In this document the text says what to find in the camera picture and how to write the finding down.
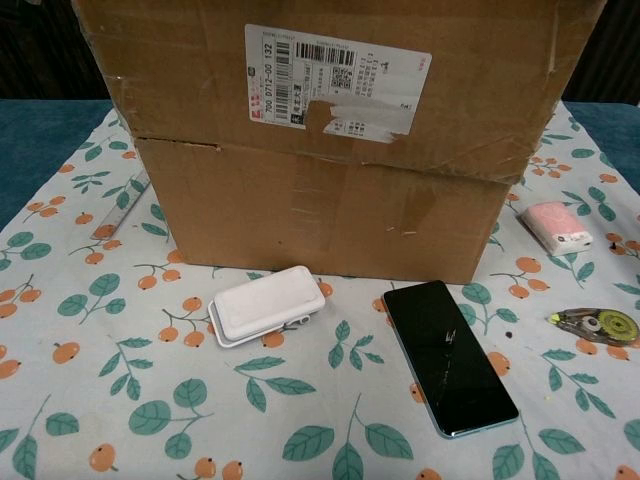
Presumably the floral printed tablecloth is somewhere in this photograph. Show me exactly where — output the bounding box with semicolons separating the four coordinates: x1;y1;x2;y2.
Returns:
0;99;640;480

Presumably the teal table cover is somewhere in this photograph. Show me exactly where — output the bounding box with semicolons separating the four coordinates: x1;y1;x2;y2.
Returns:
0;98;640;234

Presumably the black smartphone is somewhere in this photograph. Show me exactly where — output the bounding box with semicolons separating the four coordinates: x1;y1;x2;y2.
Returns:
382;279;520;441

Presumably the transparent plastic ruler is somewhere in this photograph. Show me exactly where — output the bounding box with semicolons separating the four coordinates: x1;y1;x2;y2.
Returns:
89;172;151;240

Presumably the white plastic case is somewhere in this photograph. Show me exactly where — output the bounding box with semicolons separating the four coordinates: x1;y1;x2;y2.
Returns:
207;265;327;350

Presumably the brown cardboard box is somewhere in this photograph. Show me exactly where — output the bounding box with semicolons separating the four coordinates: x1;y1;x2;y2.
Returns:
69;0;601;286

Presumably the correction tape dispenser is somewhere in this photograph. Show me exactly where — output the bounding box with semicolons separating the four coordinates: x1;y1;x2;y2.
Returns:
549;308;640;348

